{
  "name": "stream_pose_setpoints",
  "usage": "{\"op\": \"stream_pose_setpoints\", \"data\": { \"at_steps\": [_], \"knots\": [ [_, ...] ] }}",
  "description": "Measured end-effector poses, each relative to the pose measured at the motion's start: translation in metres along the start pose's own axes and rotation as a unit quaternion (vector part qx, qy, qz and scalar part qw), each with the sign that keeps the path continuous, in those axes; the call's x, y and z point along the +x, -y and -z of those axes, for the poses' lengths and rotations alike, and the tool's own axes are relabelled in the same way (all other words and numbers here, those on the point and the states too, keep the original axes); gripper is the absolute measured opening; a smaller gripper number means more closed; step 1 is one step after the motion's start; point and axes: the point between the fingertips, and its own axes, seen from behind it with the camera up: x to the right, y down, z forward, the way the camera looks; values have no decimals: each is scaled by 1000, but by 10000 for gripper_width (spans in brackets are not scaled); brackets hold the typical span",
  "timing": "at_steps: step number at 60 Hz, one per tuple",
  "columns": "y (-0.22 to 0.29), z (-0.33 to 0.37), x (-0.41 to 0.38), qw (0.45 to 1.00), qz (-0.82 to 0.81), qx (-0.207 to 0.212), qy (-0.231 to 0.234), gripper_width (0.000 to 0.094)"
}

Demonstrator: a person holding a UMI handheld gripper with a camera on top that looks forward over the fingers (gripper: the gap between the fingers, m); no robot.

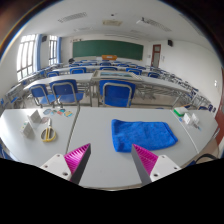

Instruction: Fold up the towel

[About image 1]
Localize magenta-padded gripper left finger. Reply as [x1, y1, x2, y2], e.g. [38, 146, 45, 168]
[39, 143, 92, 185]

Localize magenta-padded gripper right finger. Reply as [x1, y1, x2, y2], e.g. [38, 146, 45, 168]
[130, 143, 182, 187]

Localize blue terry towel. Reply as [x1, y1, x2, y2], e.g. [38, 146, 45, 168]
[110, 118, 179, 154]

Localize green and white box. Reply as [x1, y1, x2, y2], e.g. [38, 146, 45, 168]
[173, 106, 190, 117]

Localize blue metal-framed chair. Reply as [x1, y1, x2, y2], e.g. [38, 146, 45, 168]
[98, 79, 137, 108]
[49, 79, 85, 107]
[29, 83, 56, 108]

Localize rows of grey desks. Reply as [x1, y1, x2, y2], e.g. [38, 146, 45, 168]
[19, 59, 211, 108]

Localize grey long classroom desk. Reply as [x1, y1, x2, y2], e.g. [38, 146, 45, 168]
[23, 73, 94, 93]

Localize group of blue chairs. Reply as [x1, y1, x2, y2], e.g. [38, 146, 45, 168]
[39, 59, 214, 111]

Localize grey desk with glass top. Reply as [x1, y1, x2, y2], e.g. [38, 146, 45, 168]
[89, 70, 144, 85]

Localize red-brown door with window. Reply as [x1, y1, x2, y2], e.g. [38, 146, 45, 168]
[151, 44, 162, 68]

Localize large bright window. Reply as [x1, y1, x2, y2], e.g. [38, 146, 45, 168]
[15, 33, 37, 82]

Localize blue curtain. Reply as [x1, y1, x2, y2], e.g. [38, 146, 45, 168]
[35, 33, 43, 71]
[57, 36, 63, 64]

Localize narrow bright window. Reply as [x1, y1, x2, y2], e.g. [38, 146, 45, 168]
[48, 35, 58, 66]

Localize orange lectern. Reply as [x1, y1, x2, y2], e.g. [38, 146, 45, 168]
[101, 54, 118, 62]

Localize green blackboard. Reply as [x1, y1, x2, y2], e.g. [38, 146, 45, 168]
[72, 39, 145, 61]

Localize group of ceiling lights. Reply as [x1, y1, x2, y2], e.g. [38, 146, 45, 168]
[57, 11, 173, 34]

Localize yellow-handled scissors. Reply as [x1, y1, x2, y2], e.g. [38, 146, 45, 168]
[40, 118, 57, 143]

